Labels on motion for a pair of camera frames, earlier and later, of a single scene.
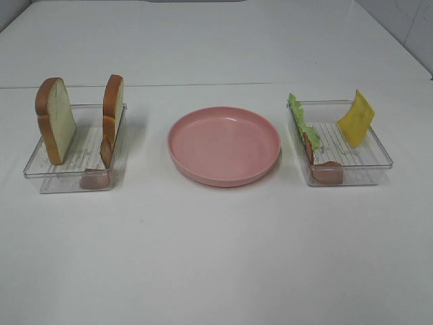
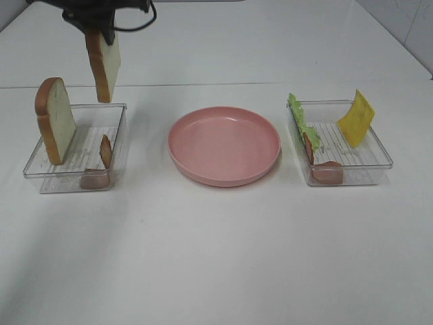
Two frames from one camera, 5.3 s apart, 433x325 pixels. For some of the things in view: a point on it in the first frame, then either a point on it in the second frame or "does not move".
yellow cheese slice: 357,120 does not move
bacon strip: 329,172 does not move
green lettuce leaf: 298,112 does not move
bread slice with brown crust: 112,110 → 105,61
